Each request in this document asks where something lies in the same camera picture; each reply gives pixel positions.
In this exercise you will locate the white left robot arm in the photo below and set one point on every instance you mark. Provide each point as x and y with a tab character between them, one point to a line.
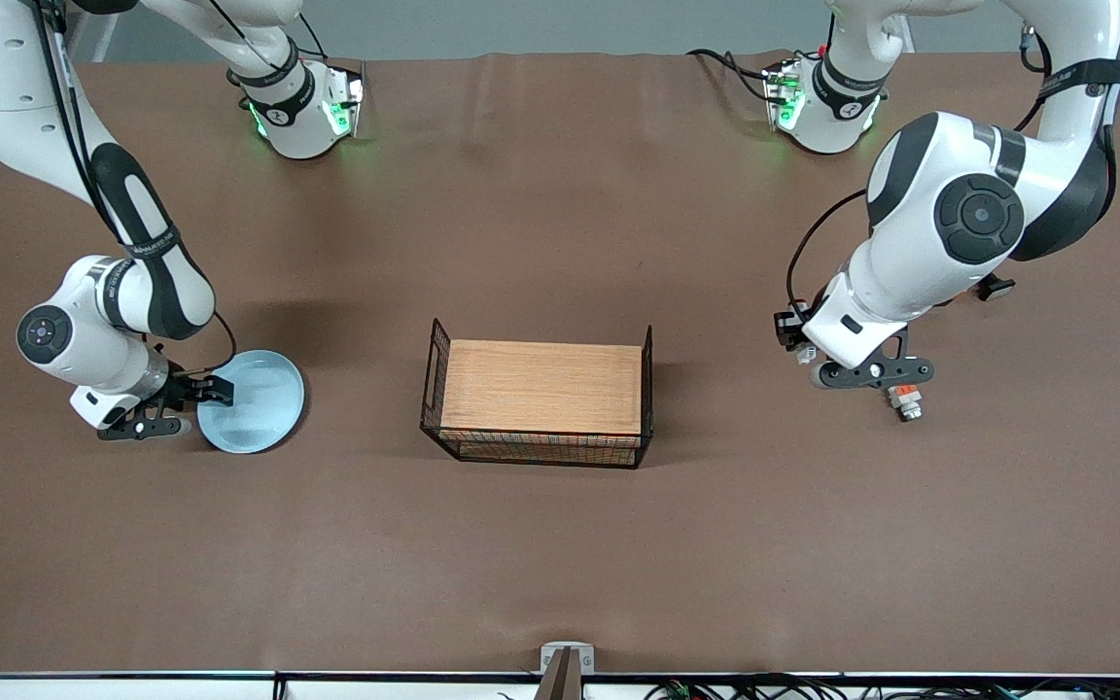
920	272

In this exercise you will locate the black push button switch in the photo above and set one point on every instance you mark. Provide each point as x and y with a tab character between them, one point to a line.
997	288

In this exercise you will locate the brown table cover sheet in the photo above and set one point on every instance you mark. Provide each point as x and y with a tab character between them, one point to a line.
560	544

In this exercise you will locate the orange white contact block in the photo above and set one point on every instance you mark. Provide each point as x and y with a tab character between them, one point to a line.
908	403

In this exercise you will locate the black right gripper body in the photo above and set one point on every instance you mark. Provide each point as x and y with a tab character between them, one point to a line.
182	388

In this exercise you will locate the grey metal camera bracket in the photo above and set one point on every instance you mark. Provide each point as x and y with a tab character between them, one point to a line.
568	671

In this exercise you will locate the light blue round plate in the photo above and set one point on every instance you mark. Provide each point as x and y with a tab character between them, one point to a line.
259	413

